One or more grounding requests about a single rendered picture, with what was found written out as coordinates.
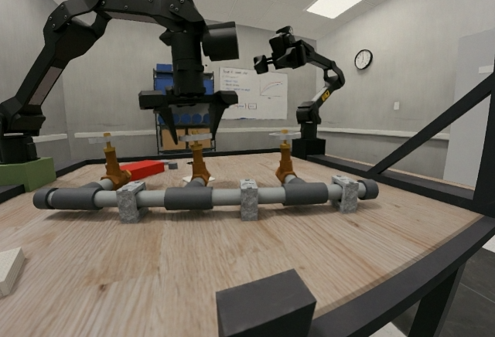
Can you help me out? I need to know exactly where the red rectangular block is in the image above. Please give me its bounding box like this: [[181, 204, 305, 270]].
[[120, 160, 165, 182]]

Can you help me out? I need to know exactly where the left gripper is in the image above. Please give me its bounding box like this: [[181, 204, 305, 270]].
[[138, 59, 238, 145]]

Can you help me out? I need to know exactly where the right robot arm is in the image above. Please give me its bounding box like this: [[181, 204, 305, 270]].
[[269, 26, 345, 139]]

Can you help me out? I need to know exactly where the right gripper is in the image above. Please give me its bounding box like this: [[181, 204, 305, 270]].
[[253, 45, 307, 75]]

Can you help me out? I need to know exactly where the black diagonal bar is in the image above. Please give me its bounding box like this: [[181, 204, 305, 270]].
[[368, 57, 495, 219]]

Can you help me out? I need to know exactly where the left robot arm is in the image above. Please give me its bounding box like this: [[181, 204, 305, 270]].
[[0, 0, 239, 165]]

